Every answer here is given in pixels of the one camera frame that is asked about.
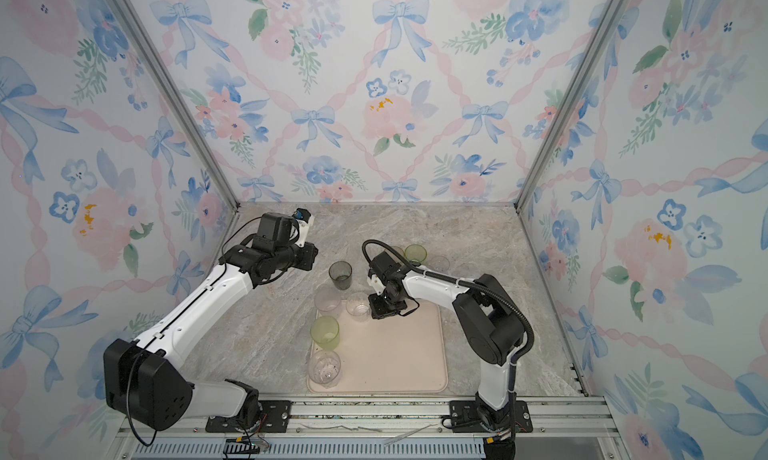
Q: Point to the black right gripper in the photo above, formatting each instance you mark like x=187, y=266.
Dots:
x=377, y=312

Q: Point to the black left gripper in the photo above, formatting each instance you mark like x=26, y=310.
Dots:
x=310, y=256

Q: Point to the clear plastic cup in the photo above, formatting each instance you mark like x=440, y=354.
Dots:
x=328, y=301
x=358, y=307
x=324, y=368
x=439, y=264

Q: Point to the light green plastic cup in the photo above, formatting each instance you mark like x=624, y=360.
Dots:
x=325, y=333

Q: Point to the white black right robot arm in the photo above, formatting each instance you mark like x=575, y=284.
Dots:
x=493, y=326

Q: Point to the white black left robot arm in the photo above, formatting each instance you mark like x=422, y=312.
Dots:
x=142, y=377

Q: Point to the beige plastic tray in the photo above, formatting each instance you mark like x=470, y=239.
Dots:
x=392, y=356

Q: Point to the grey smoked plastic cup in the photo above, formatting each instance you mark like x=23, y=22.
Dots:
x=340, y=273

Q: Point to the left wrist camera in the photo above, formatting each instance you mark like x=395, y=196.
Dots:
x=303, y=219

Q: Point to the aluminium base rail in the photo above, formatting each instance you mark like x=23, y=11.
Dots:
x=326, y=427

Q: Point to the aluminium corner post left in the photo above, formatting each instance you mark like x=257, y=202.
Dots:
x=138, y=35

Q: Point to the aluminium corner post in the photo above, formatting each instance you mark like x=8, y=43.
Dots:
x=607, y=22
x=138, y=35

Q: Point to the aluminium corner post right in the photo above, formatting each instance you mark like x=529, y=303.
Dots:
x=607, y=22

